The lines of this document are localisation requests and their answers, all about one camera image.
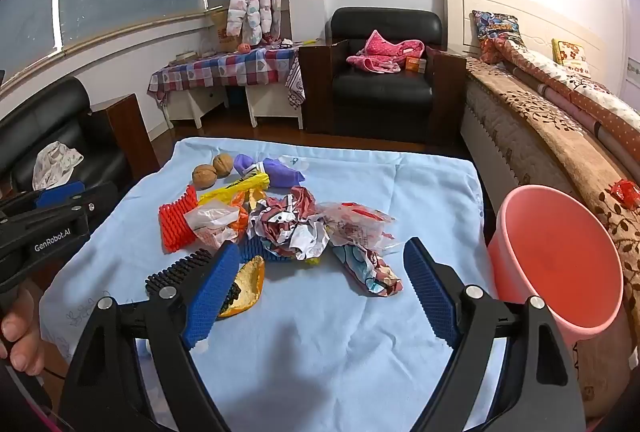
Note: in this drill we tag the red foam net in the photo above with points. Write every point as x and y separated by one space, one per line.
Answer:
175 222

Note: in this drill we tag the purple foam net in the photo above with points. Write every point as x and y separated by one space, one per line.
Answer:
280 174

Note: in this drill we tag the red candy wrapper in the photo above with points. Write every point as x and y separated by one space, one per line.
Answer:
625 191

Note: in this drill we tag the folded red dotted quilt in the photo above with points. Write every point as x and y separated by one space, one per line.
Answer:
590 106

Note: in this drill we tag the pink dotted clothing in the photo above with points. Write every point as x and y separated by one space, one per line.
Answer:
380 49

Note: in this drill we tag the cream bed headboard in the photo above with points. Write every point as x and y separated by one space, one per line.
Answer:
530 11

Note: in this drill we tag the white patterned cloth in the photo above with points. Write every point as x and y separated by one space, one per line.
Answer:
55 161

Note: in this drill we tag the white quilted mattress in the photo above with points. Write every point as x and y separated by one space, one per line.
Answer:
487 146

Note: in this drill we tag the yellow plastic wrapper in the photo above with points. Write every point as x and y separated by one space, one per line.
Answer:
240 187

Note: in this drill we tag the person's left hand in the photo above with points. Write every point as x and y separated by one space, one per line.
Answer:
17 327

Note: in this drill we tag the pink plastic bucket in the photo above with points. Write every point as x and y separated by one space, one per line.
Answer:
550 262

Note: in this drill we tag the light blue tablecloth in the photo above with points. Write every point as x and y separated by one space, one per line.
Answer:
325 352

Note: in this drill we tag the red and clear plastic bag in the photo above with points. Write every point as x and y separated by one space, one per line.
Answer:
355 222

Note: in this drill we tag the black leather armchair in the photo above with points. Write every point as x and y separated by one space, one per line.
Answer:
30 121

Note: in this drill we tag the checked tablecloth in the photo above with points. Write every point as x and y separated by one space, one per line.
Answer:
225 69

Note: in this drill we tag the small orange box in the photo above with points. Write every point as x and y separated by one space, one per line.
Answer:
414 64

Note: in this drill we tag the brown walnut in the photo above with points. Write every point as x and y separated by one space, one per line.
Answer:
223 163
205 177

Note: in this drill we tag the black foam net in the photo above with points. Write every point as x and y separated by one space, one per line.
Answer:
170 269

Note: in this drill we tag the blue foam net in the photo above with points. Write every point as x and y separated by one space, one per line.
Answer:
260 252

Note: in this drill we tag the brown floral bedspread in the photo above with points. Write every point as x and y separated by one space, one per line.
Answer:
550 131

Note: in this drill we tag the small orange peel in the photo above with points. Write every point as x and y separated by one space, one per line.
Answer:
242 219

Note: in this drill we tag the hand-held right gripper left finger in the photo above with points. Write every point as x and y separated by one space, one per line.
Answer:
210 299

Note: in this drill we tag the colourful cartoon print wrapper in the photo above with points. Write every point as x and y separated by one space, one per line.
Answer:
370 274

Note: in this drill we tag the colourful cartoon pillow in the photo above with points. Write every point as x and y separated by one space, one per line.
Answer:
495 29

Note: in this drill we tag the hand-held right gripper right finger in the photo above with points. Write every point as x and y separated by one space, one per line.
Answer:
435 292

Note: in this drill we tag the white wooden table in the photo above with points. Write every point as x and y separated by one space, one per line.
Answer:
270 104

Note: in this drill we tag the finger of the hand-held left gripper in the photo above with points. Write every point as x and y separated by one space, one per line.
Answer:
60 194
90 204

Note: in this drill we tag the tan paper bag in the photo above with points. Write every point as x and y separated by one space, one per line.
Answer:
222 36

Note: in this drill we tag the crumpled printed paper wrapper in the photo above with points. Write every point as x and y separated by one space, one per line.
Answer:
285 222

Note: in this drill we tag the yellow floral cushion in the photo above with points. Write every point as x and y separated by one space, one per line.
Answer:
570 54

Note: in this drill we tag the clear plastic wrapper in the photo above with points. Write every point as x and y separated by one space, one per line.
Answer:
212 222

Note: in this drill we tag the black armchair with wooden sides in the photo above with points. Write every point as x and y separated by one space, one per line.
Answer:
380 91

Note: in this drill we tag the large orange peel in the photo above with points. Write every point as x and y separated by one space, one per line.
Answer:
247 282

